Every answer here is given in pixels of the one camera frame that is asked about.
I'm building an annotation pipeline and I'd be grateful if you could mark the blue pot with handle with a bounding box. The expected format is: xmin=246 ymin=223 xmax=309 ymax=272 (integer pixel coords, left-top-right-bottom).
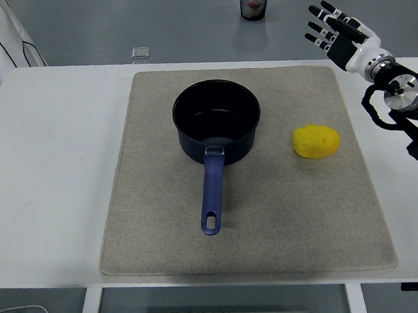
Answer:
xmin=170 ymin=76 xmax=269 ymax=239

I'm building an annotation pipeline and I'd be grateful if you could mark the black bin with clear liner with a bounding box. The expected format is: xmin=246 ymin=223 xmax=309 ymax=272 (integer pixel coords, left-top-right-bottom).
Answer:
xmin=239 ymin=0 xmax=274 ymax=22

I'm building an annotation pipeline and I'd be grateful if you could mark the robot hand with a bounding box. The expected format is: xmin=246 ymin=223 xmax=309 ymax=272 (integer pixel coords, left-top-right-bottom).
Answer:
xmin=302 ymin=0 xmax=395 ymax=76

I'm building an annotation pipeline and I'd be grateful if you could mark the small clear square box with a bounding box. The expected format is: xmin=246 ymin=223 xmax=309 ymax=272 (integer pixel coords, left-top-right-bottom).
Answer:
xmin=130 ymin=45 xmax=152 ymax=59

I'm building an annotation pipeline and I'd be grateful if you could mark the yellow potato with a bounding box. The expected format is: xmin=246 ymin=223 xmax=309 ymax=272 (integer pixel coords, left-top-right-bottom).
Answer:
xmin=291 ymin=122 xmax=341 ymax=161

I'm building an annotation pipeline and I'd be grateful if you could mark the beige fabric mat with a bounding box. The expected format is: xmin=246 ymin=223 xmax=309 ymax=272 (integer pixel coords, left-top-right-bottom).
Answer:
xmin=88 ymin=56 xmax=400 ymax=287

